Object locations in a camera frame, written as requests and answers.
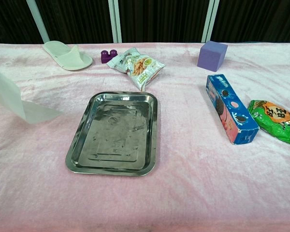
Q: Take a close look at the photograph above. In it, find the white paper sheet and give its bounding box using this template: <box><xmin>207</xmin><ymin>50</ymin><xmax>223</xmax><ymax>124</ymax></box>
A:
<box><xmin>0</xmin><ymin>64</ymin><xmax>63</xmax><ymax>125</ymax></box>

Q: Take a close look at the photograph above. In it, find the stainless steel tray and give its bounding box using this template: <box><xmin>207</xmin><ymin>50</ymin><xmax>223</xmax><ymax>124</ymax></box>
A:
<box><xmin>65</xmin><ymin>91</ymin><xmax>159</xmax><ymax>177</ymax></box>

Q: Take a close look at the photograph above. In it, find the white biscuit snack bag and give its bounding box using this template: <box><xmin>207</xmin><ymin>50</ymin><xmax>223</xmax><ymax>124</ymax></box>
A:
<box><xmin>106</xmin><ymin>47</ymin><xmax>166</xmax><ymax>92</ymax></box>

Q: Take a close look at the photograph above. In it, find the purple toy brick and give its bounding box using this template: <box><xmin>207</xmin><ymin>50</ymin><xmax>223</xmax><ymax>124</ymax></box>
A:
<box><xmin>101</xmin><ymin>49</ymin><xmax>118</xmax><ymax>65</ymax></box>

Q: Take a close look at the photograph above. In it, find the pink plush tablecloth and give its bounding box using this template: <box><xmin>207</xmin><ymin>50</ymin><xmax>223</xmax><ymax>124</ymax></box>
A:
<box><xmin>0</xmin><ymin>42</ymin><xmax>290</xmax><ymax>232</ymax></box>

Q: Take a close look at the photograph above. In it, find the blue cookie box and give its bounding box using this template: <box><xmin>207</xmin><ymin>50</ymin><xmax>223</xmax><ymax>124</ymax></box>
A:
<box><xmin>205</xmin><ymin>73</ymin><xmax>260</xmax><ymax>145</ymax></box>

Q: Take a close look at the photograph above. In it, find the purple foam cube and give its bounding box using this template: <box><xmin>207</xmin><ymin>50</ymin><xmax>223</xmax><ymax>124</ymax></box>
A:
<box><xmin>197</xmin><ymin>40</ymin><xmax>229</xmax><ymax>73</ymax></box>

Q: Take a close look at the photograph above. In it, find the white slipper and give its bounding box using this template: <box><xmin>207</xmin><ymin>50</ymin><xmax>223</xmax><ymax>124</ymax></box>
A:
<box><xmin>43</xmin><ymin>40</ymin><xmax>94</xmax><ymax>71</ymax></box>

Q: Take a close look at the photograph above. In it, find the black pleated curtain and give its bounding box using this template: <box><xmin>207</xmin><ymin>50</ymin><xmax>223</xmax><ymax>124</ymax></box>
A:
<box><xmin>0</xmin><ymin>0</ymin><xmax>290</xmax><ymax>44</ymax></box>

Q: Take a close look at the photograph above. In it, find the green snack bag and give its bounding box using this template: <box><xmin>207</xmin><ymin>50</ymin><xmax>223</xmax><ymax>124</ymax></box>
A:
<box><xmin>247</xmin><ymin>99</ymin><xmax>290</xmax><ymax>147</ymax></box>

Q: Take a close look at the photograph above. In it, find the white frame post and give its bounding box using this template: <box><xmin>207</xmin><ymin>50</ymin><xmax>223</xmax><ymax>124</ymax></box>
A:
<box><xmin>26</xmin><ymin>0</ymin><xmax>50</xmax><ymax>44</ymax></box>
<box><xmin>201</xmin><ymin>0</ymin><xmax>219</xmax><ymax>43</ymax></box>
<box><xmin>108</xmin><ymin>0</ymin><xmax>123</xmax><ymax>44</ymax></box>

